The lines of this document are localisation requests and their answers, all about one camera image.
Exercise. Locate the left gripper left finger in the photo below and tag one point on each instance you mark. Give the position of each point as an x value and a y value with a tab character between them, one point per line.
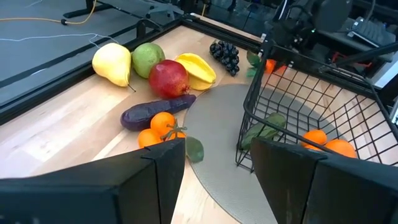
93	193

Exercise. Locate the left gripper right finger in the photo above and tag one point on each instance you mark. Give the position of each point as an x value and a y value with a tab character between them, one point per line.
326	193

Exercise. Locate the red object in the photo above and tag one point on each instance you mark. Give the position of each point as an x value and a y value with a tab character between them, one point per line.
270	65

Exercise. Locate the orange tangerine cluster with leaves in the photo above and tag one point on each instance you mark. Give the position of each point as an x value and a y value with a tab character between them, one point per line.
161	123
315	137

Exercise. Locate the black grape bunch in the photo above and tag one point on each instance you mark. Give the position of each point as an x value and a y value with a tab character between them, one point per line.
227	56

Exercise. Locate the purple eggplant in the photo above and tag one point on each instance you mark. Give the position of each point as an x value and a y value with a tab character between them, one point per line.
146	113

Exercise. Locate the yellow starfruit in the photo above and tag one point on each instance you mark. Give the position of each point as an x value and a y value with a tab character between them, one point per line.
197	68

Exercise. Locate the red apple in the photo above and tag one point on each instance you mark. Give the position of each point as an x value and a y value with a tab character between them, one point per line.
169	79

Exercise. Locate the yellow pear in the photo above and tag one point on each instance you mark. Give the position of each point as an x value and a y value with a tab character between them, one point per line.
113	63

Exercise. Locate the green apple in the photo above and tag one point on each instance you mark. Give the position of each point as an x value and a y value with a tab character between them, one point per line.
146	59

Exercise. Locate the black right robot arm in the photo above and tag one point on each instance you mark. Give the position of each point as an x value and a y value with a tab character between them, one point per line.
332	14

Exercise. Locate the grey ribbed device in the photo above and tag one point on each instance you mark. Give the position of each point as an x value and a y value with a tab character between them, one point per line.
370	31

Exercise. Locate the round grey placemat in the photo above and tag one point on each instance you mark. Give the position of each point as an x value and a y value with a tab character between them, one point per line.
217	124

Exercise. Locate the black metal bracket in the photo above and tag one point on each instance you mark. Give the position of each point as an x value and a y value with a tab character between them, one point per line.
141	31

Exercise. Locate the black stand frame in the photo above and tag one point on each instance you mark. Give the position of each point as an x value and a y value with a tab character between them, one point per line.
90	7

